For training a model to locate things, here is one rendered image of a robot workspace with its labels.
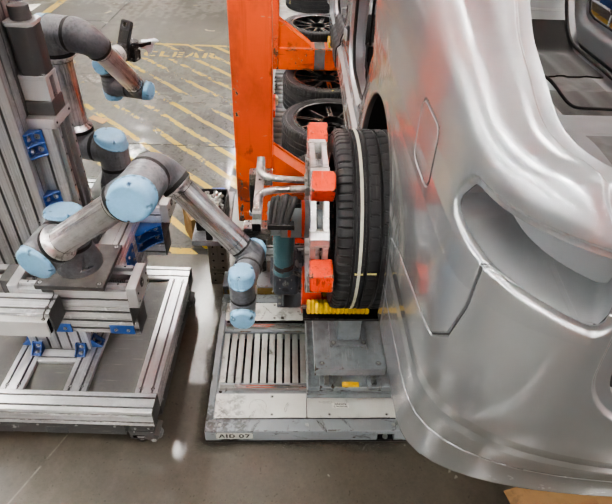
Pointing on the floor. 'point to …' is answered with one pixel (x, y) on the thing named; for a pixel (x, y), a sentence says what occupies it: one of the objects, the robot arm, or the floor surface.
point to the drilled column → (218, 260)
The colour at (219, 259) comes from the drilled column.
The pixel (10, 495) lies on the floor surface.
